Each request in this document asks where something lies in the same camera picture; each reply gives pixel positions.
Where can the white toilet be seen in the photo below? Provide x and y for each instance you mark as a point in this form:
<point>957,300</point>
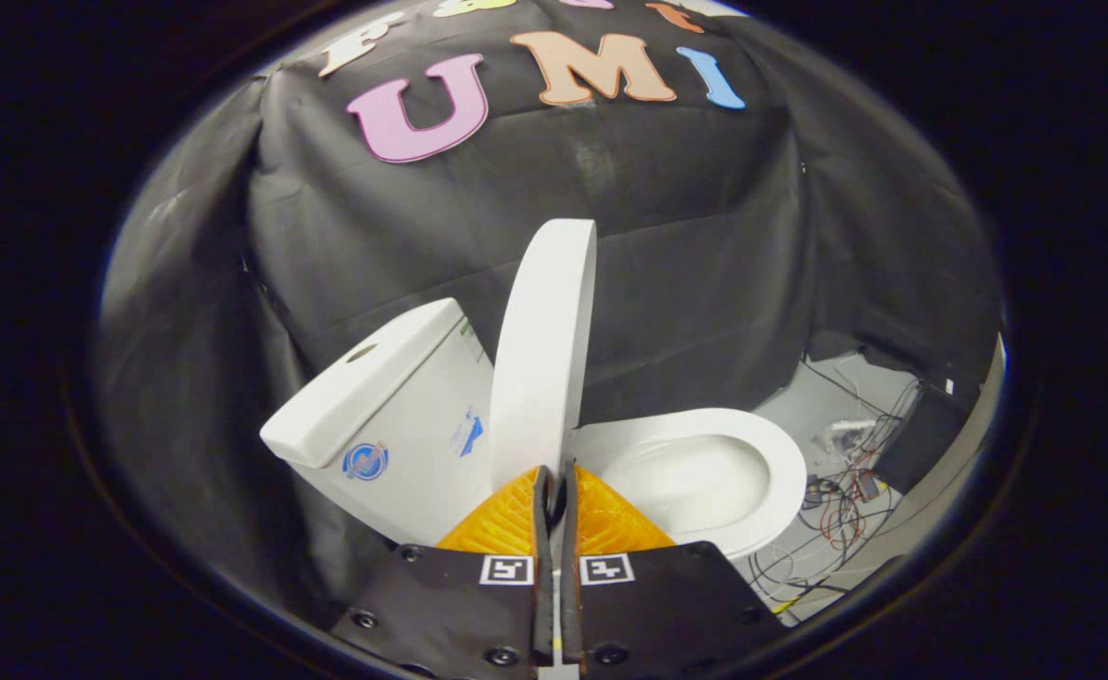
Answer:
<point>412,444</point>

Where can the white toilet tank cover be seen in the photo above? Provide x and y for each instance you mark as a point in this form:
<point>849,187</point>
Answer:
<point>365,387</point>

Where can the clear plastic bag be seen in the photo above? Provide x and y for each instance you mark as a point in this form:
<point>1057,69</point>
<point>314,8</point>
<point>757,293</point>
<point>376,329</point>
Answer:
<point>846,434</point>

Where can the white toilet lid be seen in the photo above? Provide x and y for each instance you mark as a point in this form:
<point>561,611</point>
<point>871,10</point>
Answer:
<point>539,359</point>

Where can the black backdrop cloth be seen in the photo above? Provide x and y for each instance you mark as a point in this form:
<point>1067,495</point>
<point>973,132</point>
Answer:
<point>686,246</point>

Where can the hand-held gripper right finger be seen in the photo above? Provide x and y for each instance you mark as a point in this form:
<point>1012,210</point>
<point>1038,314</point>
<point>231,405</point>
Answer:
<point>657,614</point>

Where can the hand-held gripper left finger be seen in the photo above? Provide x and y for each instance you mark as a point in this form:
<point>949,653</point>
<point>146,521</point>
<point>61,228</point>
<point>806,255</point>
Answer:
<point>459,614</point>

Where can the small black device box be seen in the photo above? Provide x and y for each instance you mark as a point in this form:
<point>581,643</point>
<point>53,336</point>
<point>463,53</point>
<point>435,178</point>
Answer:
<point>867,486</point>

